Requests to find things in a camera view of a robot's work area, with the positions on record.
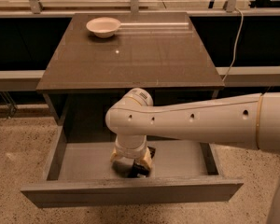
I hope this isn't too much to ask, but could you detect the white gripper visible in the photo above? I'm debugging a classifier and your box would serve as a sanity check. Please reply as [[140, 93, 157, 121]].
[[110, 134, 152, 171]]

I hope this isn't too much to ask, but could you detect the black rxbar chocolate bar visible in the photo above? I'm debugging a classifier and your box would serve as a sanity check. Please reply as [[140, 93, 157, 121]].
[[128, 147, 156, 178]]

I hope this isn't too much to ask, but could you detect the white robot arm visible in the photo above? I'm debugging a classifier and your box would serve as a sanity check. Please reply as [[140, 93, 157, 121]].
[[105, 88, 280, 169]]

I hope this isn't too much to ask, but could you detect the open grey top drawer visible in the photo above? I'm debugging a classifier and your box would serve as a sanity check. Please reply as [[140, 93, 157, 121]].
[[21, 91, 245, 209]]

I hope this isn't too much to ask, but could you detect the grey drawer cabinet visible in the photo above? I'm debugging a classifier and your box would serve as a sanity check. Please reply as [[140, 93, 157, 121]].
[[37, 13, 224, 143]]

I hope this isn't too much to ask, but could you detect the white paper bowl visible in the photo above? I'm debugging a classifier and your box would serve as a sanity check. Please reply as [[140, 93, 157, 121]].
[[86, 17, 121, 38]]

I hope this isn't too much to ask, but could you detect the metal railing frame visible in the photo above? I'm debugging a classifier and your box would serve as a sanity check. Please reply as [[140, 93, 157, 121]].
[[0, 0, 280, 91]]

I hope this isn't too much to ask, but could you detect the white cable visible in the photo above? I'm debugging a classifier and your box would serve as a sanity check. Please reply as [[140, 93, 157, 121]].
[[221, 7, 245, 82]]

